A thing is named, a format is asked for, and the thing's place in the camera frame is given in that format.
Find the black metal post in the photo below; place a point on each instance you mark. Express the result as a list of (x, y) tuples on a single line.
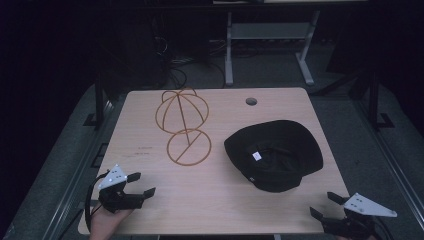
[(99, 100), (374, 100)]

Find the grey metal desk frame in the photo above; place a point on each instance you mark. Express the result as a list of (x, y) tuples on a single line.
[(266, 31)]

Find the aluminium floor rail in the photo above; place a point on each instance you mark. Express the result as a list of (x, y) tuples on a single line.
[(71, 186), (400, 181)]

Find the person's left hand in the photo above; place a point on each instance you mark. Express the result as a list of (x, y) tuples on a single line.
[(103, 225)]

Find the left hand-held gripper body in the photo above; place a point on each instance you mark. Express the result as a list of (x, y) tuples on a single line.
[(115, 196)]

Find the black bucket hat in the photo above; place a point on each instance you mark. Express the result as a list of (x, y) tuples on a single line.
[(283, 140)]

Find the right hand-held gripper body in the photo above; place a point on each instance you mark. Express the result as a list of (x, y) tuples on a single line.
[(361, 206)]

